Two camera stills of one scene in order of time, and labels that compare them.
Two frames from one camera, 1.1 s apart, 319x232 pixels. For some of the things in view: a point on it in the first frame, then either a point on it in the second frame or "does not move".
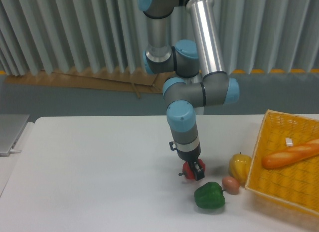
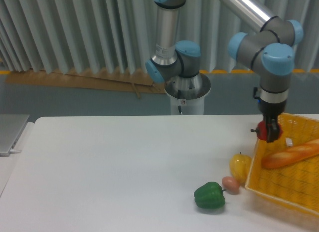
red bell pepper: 187,171 to 261,131
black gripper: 190,156 to 271,111
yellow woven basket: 296,183 does not move
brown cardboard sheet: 138,81 does not move
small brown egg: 231,185 does not move
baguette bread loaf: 280,157 does not move
